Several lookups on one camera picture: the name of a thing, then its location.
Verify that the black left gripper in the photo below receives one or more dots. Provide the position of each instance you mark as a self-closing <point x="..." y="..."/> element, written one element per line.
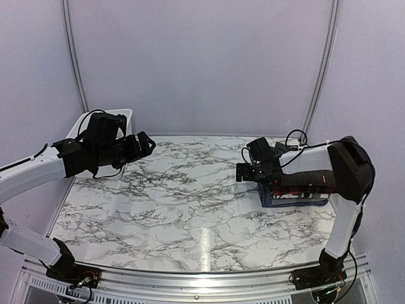
<point x="134" y="152"/>

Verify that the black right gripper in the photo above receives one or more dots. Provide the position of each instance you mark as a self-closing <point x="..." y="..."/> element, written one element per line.
<point x="245" y="173"/>

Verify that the blue shirt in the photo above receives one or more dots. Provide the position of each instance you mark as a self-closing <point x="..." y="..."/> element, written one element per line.
<point x="266" y="196"/>

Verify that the grey white shirt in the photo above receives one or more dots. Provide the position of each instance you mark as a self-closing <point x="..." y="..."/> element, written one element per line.
<point x="289" y="199"/>

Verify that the black pinstripe long sleeve shirt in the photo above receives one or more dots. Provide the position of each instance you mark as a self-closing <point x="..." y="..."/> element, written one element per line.
<point x="308" y="167"/>

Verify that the red black plaid shirt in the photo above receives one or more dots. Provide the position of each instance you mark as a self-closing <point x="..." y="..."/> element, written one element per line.
<point x="302" y="191"/>

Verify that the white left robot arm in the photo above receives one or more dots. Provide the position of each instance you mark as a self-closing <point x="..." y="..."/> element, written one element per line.
<point x="61" y="160"/>

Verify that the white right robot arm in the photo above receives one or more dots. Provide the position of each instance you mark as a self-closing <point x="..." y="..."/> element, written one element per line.
<point x="340" y="167"/>

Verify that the white plastic bin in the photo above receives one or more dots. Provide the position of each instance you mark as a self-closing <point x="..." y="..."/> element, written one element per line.
<point x="103" y="127"/>

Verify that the aluminium front rail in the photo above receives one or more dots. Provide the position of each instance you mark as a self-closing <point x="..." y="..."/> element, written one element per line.
<point x="138" y="286"/>

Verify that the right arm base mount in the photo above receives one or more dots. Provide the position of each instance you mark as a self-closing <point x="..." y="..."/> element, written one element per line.
<point x="313" y="277"/>

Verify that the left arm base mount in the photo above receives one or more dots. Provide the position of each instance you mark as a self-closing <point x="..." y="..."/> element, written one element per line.
<point x="75" y="274"/>

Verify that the left aluminium wall post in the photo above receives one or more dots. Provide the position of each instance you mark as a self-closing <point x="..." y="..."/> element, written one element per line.
<point x="72" y="55"/>

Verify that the aluminium wall post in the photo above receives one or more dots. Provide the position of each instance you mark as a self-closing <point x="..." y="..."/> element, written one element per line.
<point x="324" y="65"/>
<point x="72" y="55"/>

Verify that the right aluminium wall post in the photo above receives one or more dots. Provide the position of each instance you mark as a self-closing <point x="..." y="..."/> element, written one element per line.
<point x="324" y="65"/>

